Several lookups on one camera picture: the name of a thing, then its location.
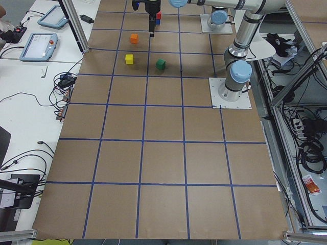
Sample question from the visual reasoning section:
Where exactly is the near teach pendant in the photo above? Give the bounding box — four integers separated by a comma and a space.
19, 33, 58, 62

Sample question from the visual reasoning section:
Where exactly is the white chair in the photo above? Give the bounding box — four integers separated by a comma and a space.
245, 32, 276, 61

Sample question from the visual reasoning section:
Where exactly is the far teach pendant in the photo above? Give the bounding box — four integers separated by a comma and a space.
37, 5, 67, 29

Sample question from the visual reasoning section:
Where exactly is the green wooden block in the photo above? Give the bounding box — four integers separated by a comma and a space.
155, 58, 166, 70

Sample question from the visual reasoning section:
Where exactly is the black power adapter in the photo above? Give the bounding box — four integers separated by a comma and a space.
80, 15, 94, 23

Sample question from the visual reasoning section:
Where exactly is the yellow wooden block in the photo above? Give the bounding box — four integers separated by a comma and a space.
125, 54, 134, 65

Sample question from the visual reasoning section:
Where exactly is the black monitor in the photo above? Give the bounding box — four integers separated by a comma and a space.
1, 174, 40, 209

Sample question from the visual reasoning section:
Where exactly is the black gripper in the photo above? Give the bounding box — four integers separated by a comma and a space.
132, 0, 161, 38

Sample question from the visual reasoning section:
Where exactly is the teach pendant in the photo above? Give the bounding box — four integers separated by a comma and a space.
19, 33, 58, 62
37, 5, 67, 29

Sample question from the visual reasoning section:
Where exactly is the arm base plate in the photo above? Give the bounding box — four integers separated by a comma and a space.
200, 14, 233, 35
209, 78, 252, 109

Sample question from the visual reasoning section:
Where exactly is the aluminium frame post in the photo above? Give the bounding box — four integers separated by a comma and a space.
58, 0, 89, 54

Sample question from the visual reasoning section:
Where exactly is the orange snack packet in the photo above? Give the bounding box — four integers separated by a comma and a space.
302, 175, 321, 195

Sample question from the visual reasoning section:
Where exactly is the red wooden block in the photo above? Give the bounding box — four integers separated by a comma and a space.
156, 11, 161, 20

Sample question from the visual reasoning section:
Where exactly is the orange wooden block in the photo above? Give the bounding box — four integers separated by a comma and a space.
130, 33, 139, 44

